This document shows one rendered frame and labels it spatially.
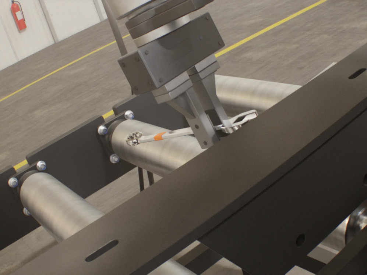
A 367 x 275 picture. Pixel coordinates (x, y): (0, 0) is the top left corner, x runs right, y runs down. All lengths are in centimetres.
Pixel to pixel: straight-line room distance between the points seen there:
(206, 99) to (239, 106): 69
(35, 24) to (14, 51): 68
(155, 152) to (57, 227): 30
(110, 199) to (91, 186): 158
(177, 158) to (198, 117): 48
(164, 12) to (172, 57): 6
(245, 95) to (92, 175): 49
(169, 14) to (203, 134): 16
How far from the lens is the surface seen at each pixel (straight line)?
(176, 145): 111
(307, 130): 44
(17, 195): 135
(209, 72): 63
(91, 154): 142
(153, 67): 57
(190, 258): 172
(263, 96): 126
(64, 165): 139
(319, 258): 155
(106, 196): 307
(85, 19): 1010
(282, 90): 123
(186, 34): 61
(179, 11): 55
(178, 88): 60
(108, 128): 141
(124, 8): 59
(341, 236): 78
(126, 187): 307
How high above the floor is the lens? 137
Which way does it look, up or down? 23 degrees down
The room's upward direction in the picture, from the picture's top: 19 degrees counter-clockwise
